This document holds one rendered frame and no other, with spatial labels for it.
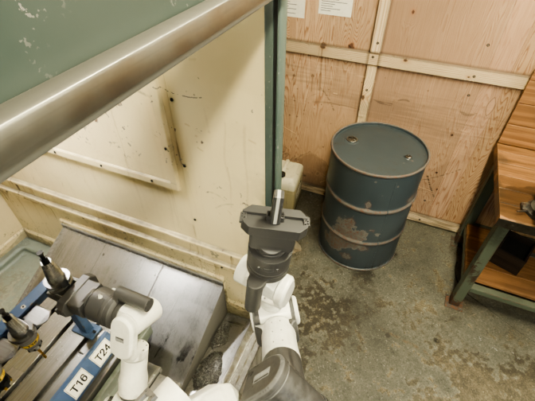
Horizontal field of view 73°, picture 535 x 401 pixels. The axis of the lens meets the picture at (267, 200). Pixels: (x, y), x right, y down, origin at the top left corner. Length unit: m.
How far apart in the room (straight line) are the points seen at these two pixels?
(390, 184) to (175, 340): 1.40
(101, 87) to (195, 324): 1.33
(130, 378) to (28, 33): 0.86
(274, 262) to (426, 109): 2.14
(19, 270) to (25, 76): 2.04
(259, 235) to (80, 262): 1.38
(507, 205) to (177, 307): 1.69
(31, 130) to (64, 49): 0.09
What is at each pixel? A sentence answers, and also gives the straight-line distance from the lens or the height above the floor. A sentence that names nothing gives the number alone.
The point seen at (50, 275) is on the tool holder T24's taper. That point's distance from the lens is 1.07.
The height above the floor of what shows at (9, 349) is 1.22.
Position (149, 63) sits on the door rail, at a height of 2.02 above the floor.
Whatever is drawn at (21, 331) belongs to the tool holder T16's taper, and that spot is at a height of 1.24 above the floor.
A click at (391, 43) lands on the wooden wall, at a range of 2.55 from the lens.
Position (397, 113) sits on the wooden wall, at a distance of 2.72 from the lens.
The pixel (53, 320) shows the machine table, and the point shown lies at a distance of 1.66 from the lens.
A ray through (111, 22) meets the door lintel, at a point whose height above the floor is 2.05.
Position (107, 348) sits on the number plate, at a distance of 1.47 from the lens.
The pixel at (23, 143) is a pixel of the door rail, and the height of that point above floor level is 2.01.
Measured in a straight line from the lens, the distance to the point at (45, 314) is 1.27.
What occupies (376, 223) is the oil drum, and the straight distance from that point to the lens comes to 2.41.
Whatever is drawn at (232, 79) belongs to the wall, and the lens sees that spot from 0.94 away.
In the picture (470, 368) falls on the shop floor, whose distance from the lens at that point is 2.63.
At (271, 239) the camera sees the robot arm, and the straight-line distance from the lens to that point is 0.66.
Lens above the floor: 2.17
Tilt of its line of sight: 43 degrees down
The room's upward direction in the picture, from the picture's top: straight up
